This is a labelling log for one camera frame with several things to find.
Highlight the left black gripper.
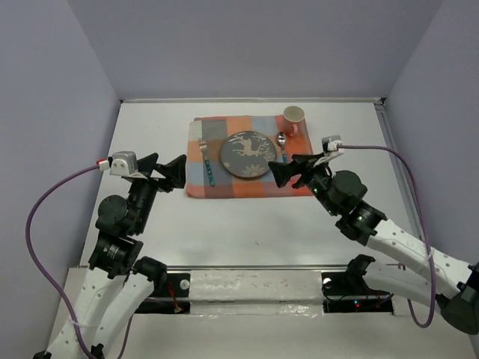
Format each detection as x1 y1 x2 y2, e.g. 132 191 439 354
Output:
129 152 188 232

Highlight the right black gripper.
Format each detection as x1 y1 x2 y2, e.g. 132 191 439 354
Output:
268 152 338 216

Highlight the spoon with teal handle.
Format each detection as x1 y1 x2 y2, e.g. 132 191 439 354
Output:
276 132 289 163

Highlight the orange checkered cloth placemat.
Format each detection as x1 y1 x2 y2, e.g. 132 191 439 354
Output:
186 115 311 199

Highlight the dark plate with deer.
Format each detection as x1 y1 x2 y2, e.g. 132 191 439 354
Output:
219 131 277 180

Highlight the fork with teal handle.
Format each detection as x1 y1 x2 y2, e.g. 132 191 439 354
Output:
198 138 216 187

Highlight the pink paper cup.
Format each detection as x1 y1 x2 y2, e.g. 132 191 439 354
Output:
281 105 305 137

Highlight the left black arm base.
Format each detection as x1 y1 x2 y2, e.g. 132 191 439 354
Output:
136 272 191 315

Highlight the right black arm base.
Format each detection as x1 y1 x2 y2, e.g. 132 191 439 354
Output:
321 271 394 314

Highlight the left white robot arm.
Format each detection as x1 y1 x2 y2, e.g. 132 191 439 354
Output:
25 151 186 358

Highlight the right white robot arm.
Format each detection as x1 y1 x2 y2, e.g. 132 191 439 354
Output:
269 153 478 335

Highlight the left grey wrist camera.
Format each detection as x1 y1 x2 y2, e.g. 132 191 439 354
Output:
97 151 138 177

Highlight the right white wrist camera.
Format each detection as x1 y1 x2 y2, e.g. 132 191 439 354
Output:
314 135 344 166

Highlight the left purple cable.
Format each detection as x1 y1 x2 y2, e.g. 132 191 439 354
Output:
25 164 132 359

